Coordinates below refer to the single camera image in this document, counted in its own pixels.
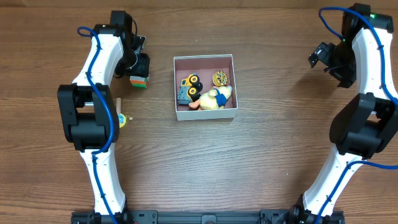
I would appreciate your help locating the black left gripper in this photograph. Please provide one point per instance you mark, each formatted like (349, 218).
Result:
(140, 66)

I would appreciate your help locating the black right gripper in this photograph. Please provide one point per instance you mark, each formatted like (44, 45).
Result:
(322, 54)

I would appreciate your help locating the multicolour puzzle cube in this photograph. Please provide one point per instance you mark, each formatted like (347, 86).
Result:
(140, 82)

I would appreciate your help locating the yellow rattle drum toy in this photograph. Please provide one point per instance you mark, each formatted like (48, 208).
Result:
(123, 119)

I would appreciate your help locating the yellow grey toy truck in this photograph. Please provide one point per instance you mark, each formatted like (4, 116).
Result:
(189, 90)

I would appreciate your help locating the yellow plastic gear wheel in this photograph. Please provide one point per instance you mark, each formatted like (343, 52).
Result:
(220, 78)

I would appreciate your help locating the cream plush duck toy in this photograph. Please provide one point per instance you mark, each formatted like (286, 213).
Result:
(214, 99)

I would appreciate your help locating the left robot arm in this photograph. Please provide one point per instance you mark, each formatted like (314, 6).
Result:
(90, 118)

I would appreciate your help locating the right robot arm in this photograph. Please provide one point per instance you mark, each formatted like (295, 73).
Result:
(366, 125)

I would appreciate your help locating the white box with maroon interior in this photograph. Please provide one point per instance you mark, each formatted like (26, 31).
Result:
(205, 66)

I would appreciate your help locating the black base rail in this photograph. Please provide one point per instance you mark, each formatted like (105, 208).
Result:
(153, 216)

